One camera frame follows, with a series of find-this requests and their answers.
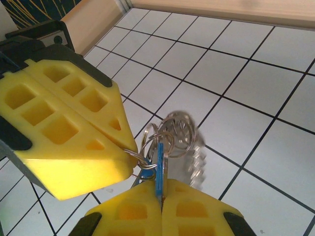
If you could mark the wall panel cream circle grass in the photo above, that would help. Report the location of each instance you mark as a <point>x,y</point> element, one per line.
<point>29,12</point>

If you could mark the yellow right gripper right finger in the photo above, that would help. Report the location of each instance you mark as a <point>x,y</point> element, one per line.
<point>216,221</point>

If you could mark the key with blue cover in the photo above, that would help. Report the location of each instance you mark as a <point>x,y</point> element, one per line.
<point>159,172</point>

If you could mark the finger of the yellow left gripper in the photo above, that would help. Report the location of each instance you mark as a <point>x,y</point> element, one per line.
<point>73,172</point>
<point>108,110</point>

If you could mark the aluminium corner post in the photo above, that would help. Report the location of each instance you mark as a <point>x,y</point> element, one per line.
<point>124,5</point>

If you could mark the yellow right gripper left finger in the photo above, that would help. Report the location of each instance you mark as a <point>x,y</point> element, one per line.
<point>110,226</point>

